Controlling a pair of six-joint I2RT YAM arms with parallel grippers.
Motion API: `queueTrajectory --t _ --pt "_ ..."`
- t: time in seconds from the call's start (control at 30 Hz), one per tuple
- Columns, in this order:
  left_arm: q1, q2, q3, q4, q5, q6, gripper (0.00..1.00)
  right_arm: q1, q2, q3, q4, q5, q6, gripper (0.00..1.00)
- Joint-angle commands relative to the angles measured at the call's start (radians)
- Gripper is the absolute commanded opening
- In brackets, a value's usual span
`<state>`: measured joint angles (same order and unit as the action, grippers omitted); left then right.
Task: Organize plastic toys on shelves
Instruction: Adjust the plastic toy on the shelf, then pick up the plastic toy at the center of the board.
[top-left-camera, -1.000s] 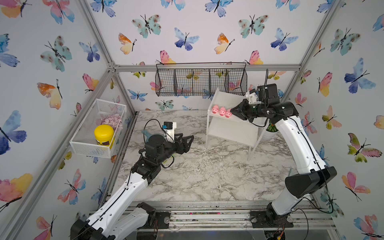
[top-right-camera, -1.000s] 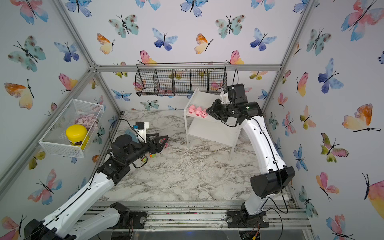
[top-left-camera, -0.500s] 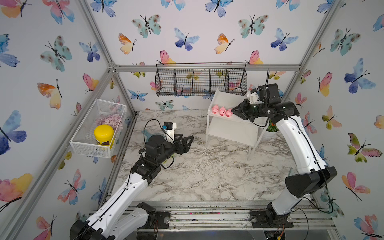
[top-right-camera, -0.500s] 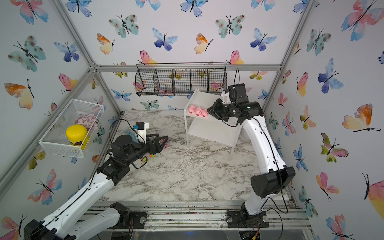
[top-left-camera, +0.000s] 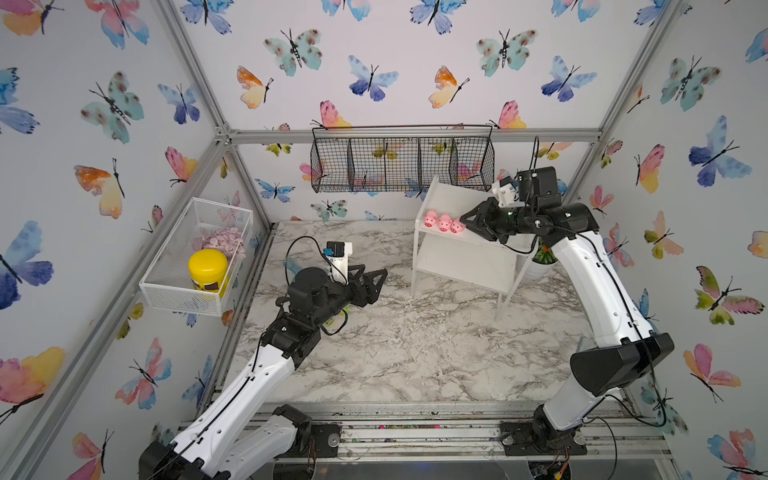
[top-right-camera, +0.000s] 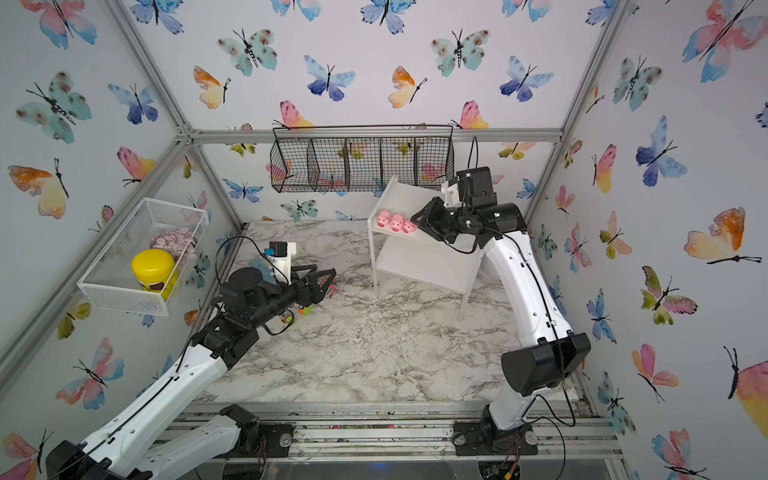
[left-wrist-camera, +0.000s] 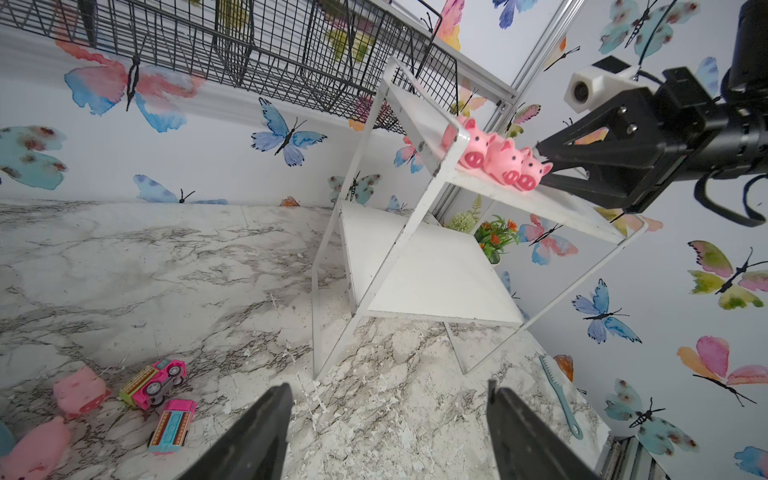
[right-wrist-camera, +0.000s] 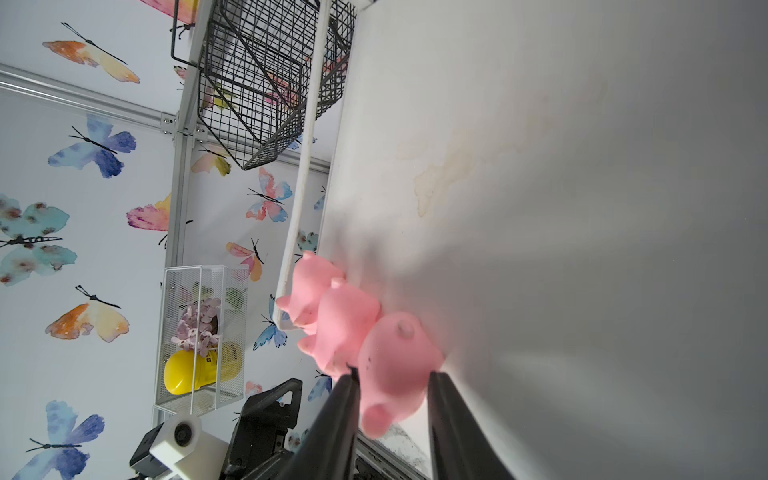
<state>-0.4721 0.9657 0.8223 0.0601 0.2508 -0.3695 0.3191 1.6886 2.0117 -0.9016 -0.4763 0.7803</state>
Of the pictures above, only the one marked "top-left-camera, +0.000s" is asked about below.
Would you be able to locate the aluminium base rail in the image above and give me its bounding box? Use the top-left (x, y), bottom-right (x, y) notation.
top-left (293, 401), bottom-right (679, 479)

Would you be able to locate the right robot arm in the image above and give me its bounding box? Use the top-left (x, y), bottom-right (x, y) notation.
top-left (460, 167), bottom-right (674, 455)

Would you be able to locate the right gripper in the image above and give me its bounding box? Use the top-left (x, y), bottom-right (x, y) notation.
top-left (461, 197), bottom-right (542, 245)

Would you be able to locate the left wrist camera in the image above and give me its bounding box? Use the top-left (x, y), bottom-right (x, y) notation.
top-left (323, 241), bottom-right (353, 284)

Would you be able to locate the teal plastic paddle plate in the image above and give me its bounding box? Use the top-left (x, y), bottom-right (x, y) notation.
top-left (284, 258), bottom-right (303, 278)

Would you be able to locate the pink round chips pile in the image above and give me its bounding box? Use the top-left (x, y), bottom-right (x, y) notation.
top-left (202, 227), bottom-right (245, 260)

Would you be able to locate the yellow lidded jar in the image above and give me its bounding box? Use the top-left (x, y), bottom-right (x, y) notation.
top-left (188, 249), bottom-right (229, 295)

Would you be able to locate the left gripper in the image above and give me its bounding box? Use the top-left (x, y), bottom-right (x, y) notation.
top-left (308, 263), bottom-right (384, 331)

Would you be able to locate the black wire wall basket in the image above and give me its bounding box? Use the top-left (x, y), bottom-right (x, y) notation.
top-left (303, 124), bottom-right (495, 196)

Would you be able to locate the white two-tier shelf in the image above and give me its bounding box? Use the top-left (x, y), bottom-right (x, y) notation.
top-left (410, 176), bottom-right (536, 318)

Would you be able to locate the white mesh wall basket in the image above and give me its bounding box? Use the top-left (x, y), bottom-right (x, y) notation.
top-left (140, 198), bottom-right (253, 316)

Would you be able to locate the pink pig toy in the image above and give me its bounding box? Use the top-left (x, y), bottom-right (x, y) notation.
top-left (437, 214), bottom-right (453, 232)
top-left (445, 219), bottom-right (466, 234)
top-left (423, 210), bottom-right (439, 228)

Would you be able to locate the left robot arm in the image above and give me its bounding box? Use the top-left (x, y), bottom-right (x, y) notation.
top-left (138, 265), bottom-right (388, 479)

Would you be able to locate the potted plant with flowers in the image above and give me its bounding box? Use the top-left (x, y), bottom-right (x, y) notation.
top-left (525, 245), bottom-right (558, 281)

